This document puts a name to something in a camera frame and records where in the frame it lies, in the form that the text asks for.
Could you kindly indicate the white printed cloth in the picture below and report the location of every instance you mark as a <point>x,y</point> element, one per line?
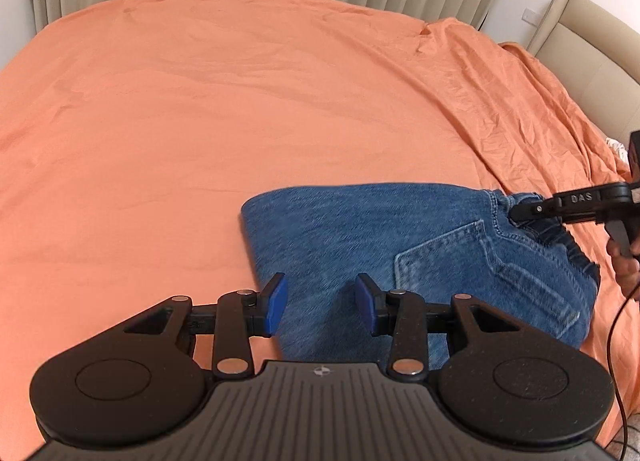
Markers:
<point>616,148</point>

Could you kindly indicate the white wall socket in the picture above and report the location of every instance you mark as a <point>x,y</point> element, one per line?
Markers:
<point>530,15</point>

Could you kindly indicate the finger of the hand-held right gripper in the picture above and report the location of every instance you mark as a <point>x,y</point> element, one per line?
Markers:
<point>575,202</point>

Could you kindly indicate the orange bed sheet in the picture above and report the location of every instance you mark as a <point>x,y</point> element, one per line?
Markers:
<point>200,116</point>

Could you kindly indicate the blue denim pants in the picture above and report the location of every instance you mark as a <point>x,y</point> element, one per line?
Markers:
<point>375,241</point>

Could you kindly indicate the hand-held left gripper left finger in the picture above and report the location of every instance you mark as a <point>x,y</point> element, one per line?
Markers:
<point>276,303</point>

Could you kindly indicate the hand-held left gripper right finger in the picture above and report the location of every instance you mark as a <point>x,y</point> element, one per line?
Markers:
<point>367,303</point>

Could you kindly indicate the orange duvet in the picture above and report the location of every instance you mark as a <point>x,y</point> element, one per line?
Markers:
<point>525,106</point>

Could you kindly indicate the beige padded headboard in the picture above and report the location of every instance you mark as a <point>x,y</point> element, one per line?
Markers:
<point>585,46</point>

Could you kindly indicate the grey patterned cloth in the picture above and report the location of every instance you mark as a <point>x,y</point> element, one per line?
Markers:
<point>631,441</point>

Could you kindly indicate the person's right hand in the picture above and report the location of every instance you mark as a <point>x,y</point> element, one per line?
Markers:
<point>625,271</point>

